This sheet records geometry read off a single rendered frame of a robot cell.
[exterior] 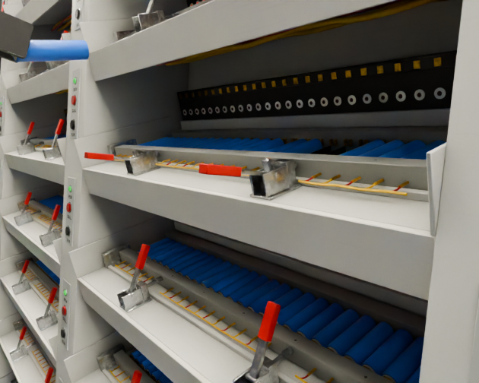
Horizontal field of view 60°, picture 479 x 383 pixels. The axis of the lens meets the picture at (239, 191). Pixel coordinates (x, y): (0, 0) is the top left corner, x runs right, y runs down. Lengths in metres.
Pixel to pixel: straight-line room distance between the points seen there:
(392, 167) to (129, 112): 0.55
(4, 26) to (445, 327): 0.39
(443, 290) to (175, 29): 0.39
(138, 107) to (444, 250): 0.63
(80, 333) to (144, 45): 0.51
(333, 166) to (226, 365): 0.24
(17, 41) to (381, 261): 0.34
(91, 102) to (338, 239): 0.55
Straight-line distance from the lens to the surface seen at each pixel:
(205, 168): 0.32
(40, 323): 1.07
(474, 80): 0.26
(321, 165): 0.37
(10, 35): 0.41
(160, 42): 0.55
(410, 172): 0.32
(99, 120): 0.76
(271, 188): 0.36
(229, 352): 0.49
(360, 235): 0.29
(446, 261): 0.26
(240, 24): 0.42
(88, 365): 0.85
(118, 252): 0.78
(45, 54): 0.42
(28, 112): 1.45
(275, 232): 0.35
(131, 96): 0.79
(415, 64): 0.46
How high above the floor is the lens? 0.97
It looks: 4 degrees down
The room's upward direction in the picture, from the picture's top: 4 degrees clockwise
